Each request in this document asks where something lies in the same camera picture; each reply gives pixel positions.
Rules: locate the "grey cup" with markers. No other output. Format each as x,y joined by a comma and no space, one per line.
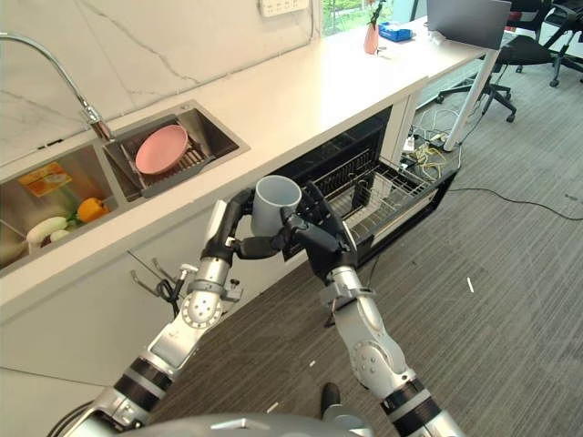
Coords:
274,205

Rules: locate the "white radish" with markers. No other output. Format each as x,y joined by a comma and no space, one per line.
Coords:
46,227

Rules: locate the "grey laptop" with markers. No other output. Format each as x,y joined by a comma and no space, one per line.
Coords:
469,20

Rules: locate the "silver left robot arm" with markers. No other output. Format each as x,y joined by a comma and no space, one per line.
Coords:
173,337

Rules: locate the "black dishwasher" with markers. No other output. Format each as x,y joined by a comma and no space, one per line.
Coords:
364,182

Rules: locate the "stainless steel double sink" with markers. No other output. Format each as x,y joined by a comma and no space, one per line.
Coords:
105,182

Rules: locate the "grey sink drain rack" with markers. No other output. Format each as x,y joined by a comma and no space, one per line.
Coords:
168,164

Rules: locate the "yellow food packet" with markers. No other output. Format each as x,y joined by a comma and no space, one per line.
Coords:
44,179

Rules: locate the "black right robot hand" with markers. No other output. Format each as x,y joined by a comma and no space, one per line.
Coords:
325,241

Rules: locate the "white power strip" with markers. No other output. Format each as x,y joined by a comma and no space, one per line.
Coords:
283,6

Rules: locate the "blue tissue box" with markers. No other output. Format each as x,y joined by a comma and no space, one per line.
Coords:
395,31

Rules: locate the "pink plate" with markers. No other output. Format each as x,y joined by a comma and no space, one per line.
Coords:
161,150

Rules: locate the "orange bell pepper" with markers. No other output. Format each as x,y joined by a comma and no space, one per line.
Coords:
92,209

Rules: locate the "black mesh office chair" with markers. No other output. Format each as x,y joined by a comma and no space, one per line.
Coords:
562,36

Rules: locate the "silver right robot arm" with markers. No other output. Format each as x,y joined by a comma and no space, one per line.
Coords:
387,355

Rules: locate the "white table leg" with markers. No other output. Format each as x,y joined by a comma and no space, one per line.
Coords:
469,100

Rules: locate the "pink vase with plant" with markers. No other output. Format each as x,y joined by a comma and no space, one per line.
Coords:
372,32

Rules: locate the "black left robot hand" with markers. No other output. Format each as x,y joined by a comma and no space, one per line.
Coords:
217,241

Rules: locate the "chrome flexible faucet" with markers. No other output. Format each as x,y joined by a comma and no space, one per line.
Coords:
59,82

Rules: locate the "silver robot torso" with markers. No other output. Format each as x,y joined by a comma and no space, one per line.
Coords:
255,425

